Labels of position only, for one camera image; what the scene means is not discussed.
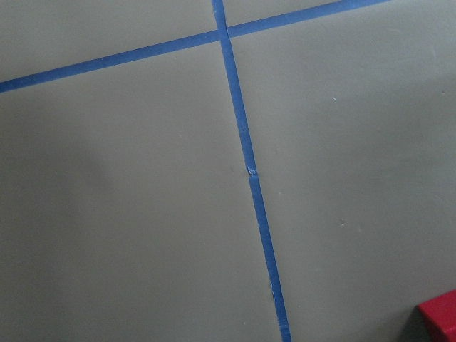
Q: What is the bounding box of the red wooden block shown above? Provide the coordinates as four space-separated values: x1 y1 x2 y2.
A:
418 290 455 342

